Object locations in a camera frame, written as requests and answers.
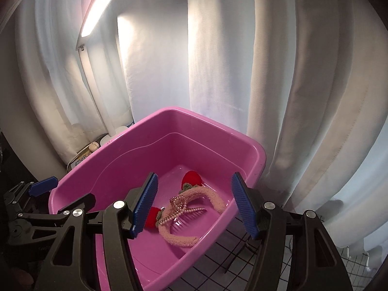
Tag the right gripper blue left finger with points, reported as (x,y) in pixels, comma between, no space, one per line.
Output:
(143,203)

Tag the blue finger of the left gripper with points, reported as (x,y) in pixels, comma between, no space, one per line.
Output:
(86,203)
(43,186)

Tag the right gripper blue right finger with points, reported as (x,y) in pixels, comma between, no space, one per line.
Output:
(246,204)

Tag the pearl hair claw clip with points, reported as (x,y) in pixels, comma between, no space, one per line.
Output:
(177,207)

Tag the pink strawberry fuzzy headband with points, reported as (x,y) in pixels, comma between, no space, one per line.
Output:
(193,189)

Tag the blue printed packet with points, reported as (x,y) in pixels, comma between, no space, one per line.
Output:
(81,157)

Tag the pink plastic tub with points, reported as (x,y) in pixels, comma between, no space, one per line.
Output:
(170,142)

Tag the white sheer curtain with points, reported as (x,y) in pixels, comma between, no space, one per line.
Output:
(307,79)

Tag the white desk lamp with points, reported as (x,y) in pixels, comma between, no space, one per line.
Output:
(93,61)

